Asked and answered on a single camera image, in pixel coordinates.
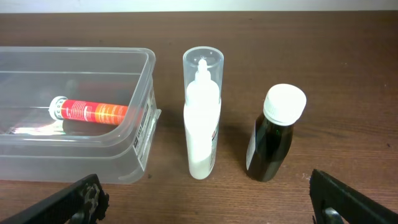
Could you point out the clear plastic container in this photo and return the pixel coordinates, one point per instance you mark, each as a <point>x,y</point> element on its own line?
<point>38,144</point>

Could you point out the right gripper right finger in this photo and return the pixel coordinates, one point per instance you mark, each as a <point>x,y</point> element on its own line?
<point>335,202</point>

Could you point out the orange tablet tube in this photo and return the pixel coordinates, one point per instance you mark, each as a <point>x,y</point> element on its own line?
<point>61,108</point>

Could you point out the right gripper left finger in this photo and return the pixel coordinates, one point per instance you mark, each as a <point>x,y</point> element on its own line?
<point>83,202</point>

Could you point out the dark bottle white cap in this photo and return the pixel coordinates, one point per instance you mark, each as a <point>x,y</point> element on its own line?
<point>273,131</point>

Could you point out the white bottle clear cap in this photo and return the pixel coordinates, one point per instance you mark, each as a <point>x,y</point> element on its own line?
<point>203,79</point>

